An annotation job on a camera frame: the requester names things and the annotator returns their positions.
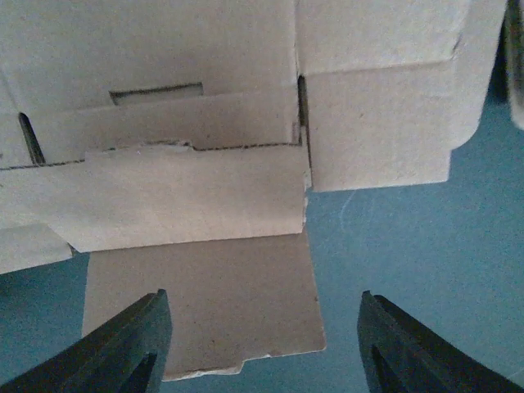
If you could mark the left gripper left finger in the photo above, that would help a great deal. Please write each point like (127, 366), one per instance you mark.
(127, 353)

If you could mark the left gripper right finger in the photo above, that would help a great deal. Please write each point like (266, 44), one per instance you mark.
(400, 354)

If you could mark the cardboard box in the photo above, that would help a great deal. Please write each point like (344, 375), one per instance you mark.
(174, 141)

